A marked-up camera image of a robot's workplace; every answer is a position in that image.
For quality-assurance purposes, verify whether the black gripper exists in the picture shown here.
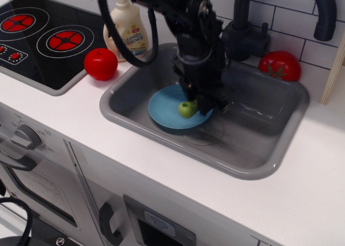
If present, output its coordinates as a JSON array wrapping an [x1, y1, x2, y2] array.
[[171, 51, 229, 116]]

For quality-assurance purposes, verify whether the green handled grey spatula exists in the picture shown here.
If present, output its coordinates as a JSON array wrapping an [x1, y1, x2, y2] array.
[[178, 100, 199, 118]]

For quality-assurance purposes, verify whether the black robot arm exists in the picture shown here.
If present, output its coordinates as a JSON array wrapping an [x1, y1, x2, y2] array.
[[131, 0, 231, 115]]

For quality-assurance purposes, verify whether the blue plate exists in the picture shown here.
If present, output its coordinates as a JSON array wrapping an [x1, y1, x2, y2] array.
[[148, 85, 213, 129]]

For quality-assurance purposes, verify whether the grey toy sink basin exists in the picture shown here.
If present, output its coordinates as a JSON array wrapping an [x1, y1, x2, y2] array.
[[100, 43, 309, 180]]

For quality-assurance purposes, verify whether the dark grey toy faucet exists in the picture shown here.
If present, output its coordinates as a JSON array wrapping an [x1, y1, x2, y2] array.
[[222, 0, 337, 61]]

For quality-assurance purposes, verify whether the red toy tomato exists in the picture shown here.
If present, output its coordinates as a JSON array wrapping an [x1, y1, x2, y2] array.
[[258, 51, 301, 81]]

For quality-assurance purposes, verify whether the cream detergent bottle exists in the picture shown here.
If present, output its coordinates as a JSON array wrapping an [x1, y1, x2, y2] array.
[[110, 0, 149, 58]]

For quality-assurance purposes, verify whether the red toy apple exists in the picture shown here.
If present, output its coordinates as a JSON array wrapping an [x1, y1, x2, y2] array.
[[84, 48, 118, 81]]

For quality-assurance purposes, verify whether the grey dishwasher control panel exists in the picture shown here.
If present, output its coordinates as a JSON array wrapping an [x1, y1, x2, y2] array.
[[123, 195, 196, 246]]

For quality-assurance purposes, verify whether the wooden side panel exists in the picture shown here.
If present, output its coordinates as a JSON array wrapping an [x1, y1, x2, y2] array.
[[320, 33, 344, 105]]

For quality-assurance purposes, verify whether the black toy stove top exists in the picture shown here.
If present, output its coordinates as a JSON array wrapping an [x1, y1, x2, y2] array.
[[1, 0, 106, 96]]

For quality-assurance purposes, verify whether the grey oven knob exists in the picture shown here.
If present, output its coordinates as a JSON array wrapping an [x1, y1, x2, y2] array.
[[10, 125, 42, 150]]

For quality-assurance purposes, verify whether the toy oven door window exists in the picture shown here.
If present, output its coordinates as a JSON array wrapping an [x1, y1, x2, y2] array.
[[8, 167, 77, 227]]

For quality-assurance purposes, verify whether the black braided cable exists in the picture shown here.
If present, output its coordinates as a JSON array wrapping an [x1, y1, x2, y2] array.
[[94, 0, 160, 68]]

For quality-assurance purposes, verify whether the dark grey cabinet handle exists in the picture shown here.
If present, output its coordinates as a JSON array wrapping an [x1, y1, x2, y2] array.
[[99, 202, 123, 246]]

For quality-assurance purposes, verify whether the grey oven door handle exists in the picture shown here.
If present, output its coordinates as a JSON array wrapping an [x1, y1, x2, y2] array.
[[1, 140, 37, 171]]

